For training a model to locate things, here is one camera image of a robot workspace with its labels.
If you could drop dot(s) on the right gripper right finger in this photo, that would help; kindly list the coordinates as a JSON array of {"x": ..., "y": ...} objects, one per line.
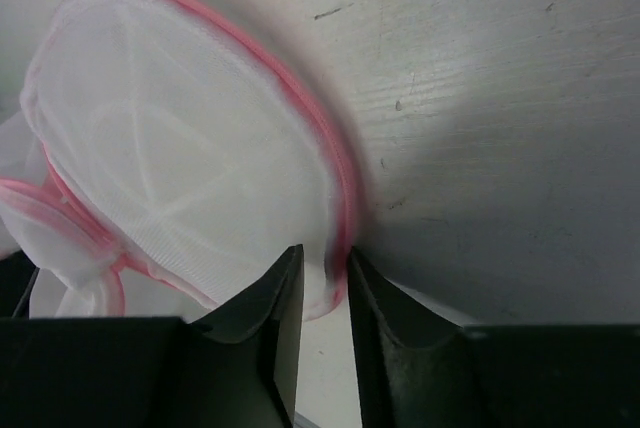
[{"x": 417, "y": 369}]

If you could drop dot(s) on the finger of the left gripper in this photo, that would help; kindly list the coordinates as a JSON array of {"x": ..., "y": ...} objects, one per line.
[{"x": 18, "y": 277}]

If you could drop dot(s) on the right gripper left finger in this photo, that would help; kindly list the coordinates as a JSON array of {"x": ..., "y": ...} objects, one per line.
[{"x": 234, "y": 367}]

